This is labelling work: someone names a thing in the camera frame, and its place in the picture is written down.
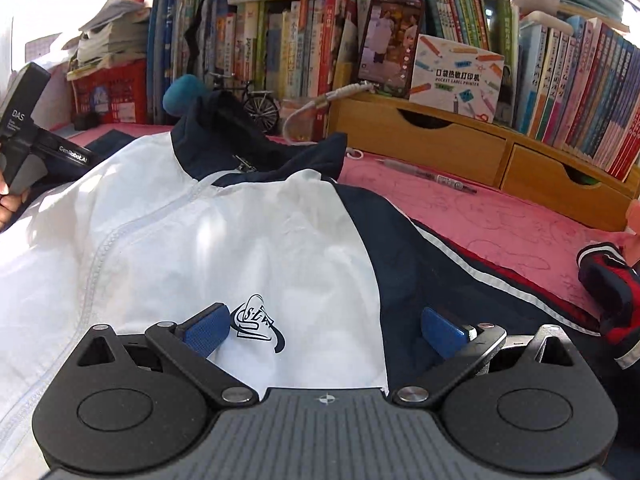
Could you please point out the red plastic crate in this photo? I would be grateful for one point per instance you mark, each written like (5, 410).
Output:
(120, 90)

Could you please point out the row of tall blue books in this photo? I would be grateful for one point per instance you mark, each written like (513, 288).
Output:
(170, 45)

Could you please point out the wooden drawer organizer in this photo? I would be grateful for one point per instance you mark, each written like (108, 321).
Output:
(450, 145)

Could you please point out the row of thin textbooks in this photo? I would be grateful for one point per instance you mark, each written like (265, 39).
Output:
(575, 90)

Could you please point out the navy white jacket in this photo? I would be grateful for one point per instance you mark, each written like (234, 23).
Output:
(200, 240)

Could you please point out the small translucent jar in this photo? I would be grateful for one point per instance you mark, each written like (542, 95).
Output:
(305, 122)

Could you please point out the row of colourful books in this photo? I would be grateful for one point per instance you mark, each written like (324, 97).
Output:
(300, 45)

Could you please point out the pen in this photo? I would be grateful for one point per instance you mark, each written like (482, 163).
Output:
(425, 174)

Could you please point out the smartphone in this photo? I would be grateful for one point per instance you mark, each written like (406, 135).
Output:
(390, 40)

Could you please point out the blue plush ball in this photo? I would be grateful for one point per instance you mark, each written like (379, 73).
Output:
(182, 92)

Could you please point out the white illustrated cardboard box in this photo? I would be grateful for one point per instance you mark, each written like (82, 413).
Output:
(450, 80)

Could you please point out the stack of workbooks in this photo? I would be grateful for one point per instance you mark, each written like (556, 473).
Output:
(110, 35)

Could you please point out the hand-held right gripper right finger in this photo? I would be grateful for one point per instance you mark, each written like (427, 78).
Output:
(442, 332)

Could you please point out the person's left hand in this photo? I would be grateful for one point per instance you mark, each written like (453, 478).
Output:
(10, 207)

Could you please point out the white grid paper pad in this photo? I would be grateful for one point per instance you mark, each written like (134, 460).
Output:
(42, 47)

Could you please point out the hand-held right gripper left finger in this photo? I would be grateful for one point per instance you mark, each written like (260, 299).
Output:
(207, 330)

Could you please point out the small black box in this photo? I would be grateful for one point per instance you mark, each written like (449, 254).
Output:
(87, 121)

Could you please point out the model bicycle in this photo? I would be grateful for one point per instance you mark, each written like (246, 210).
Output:
(260, 107)

